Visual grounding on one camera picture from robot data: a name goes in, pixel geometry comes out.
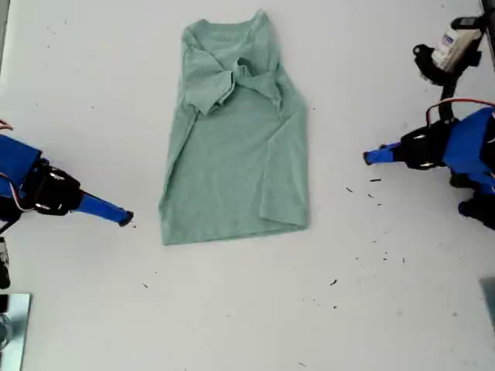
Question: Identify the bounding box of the green t-shirt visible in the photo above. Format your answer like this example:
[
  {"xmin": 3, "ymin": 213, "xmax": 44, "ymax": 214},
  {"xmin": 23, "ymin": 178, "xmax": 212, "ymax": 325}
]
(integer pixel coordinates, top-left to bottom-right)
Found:
[{"xmin": 158, "ymin": 9, "xmax": 310, "ymax": 247}]

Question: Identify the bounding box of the shiny metal plate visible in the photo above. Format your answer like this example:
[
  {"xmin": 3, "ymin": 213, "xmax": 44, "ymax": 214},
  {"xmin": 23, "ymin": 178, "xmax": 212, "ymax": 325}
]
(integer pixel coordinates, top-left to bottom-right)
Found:
[{"xmin": 0, "ymin": 293, "xmax": 32, "ymax": 371}]

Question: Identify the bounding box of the red white arm wire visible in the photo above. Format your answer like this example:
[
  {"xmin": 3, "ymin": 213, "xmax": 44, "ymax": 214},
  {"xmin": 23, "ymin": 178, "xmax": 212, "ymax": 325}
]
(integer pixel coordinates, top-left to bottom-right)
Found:
[{"xmin": 0, "ymin": 172, "xmax": 30, "ymax": 213}]

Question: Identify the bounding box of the black camera stalk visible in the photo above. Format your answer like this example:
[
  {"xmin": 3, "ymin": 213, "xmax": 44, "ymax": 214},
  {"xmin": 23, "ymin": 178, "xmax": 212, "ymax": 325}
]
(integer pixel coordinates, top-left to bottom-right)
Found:
[{"xmin": 412, "ymin": 43, "xmax": 483, "ymax": 123}]

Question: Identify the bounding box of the red white gripper wire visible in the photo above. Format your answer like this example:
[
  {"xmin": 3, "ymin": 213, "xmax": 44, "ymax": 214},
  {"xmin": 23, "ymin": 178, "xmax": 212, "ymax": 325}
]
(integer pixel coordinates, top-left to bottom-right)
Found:
[{"xmin": 426, "ymin": 98, "xmax": 495, "ymax": 131}]

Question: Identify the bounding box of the black camera box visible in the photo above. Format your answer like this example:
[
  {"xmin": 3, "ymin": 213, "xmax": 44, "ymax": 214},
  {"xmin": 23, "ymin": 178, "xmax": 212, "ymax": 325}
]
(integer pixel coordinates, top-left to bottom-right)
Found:
[{"xmin": 0, "ymin": 237, "xmax": 11, "ymax": 290}]

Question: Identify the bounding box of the white labelled camera box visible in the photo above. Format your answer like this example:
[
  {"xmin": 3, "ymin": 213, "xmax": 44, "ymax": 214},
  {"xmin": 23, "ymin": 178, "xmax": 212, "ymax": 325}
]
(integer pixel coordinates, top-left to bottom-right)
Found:
[{"xmin": 431, "ymin": 15, "xmax": 485, "ymax": 73}]

